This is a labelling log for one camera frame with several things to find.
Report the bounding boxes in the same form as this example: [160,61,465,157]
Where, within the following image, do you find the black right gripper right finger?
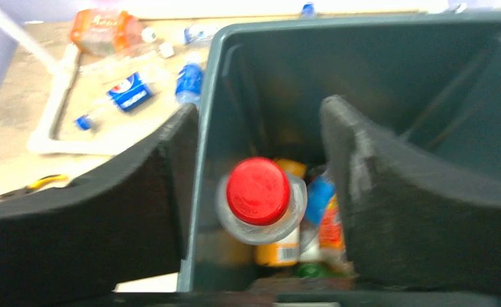
[320,95,501,295]

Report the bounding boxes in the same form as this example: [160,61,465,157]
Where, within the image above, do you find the clear crushed bottle back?
[183,24,220,47]

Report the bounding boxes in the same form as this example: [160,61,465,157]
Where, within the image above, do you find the large orange label crushed bottle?
[299,195,353,275]

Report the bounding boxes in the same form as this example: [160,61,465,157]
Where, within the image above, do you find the green plastic bottle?
[295,263,344,278]

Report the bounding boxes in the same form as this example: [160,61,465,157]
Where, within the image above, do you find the orange label bottle far corner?
[70,8,156,58]

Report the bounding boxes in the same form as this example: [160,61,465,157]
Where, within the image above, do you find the Pepsi bottle back right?
[300,2,317,19]

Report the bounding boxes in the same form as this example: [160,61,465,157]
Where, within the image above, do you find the dark green plastic bin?
[179,11,501,290]

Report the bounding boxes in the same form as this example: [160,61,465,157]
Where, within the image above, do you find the clear bottle red cap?
[215,157,307,246]

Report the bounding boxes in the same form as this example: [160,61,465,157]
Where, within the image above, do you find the small orange bottle amber cap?
[254,158,307,267]

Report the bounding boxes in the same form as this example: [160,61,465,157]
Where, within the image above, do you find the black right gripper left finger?
[0,105,198,306]

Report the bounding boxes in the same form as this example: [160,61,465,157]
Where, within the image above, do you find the white PVC pipe frame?
[0,9,128,155]

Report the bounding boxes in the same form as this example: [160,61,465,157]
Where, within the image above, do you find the yellow black pliers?
[0,174,69,200]

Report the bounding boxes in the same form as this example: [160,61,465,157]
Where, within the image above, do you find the clear Pepsi bottle blue cap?
[73,65,171,132]

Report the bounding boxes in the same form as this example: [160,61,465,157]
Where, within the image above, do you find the blue label water bottle front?
[304,175,335,225]

